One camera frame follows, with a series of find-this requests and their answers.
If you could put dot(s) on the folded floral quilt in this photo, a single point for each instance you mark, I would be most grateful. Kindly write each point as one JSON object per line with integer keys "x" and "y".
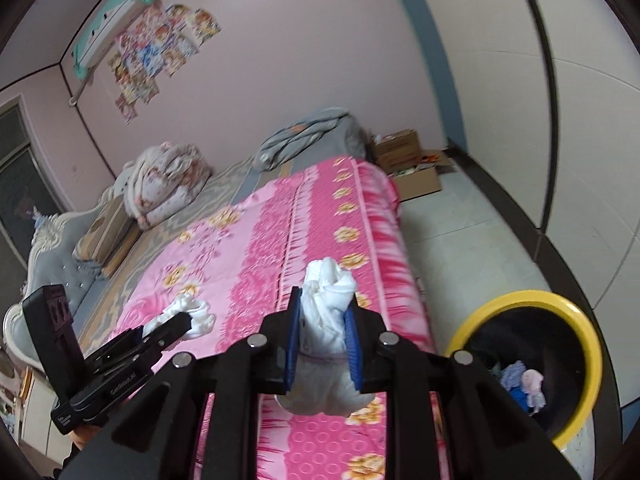
{"x": 160, "y": 180}

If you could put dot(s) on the yellow-rimmed black trash bin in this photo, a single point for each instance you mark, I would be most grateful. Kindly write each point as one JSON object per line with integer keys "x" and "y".
{"x": 500, "y": 305}

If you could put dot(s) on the white wardrobe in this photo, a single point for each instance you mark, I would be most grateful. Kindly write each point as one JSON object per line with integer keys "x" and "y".
{"x": 500, "y": 85}

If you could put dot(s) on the pink floral bedsheet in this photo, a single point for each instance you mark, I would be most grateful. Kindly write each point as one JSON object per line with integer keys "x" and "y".
{"x": 260, "y": 240}

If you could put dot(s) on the striped pillows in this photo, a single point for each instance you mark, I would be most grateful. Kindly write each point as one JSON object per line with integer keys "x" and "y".
{"x": 105, "y": 235}

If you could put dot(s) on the teal and white air conditioner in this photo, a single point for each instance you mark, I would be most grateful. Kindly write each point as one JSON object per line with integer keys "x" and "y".
{"x": 110, "y": 25}

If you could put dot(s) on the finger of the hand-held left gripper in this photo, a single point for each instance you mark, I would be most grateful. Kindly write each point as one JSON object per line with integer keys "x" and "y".
{"x": 167, "y": 347}
{"x": 170, "y": 327}

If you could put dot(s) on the grey tufted headboard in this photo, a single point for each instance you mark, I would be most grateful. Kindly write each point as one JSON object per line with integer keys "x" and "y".
{"x": 55, "y": 240}

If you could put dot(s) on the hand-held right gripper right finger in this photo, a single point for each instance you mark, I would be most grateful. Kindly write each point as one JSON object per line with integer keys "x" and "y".
{"x": 352, "y": 345}

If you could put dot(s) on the cluster of cartoon wall posters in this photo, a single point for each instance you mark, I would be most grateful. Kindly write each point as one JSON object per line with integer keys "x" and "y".
{"x": 150, "y": 50}

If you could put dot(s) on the open cardboard box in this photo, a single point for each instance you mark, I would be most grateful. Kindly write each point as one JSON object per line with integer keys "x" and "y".
{"x": 420, "y": 182}

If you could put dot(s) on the white cloth bundle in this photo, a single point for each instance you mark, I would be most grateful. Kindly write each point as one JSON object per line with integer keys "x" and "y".
{"x": 325, "y": 310}

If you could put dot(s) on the white wall pipe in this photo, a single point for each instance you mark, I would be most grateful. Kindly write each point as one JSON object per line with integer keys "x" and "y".
{"x": 80, "y": 92}

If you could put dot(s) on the purple fluffy cloth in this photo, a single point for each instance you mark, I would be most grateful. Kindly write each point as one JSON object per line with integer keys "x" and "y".
{"x": 511, "y": 375}

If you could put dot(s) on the white bedside cabinet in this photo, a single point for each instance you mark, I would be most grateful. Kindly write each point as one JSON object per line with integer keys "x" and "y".
{"x": 37, "y": 410}

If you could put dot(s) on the grey floral cloth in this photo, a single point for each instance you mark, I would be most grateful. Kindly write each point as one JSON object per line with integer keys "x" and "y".
{"x": 305, "y": 135}

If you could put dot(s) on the dark window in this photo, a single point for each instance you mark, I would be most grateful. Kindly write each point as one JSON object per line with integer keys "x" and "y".
{"x": 25, "y": 180}

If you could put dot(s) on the white tissue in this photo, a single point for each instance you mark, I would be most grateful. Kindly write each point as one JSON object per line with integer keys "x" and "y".
{"x": 200, "y": 317}

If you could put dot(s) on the closed cardboard box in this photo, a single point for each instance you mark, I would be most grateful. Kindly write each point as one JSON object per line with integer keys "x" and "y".
{"x": 397, "y": 150}

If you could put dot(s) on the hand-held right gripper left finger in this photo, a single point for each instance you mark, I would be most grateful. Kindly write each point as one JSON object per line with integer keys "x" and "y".
{"x": 294, "y": 340}

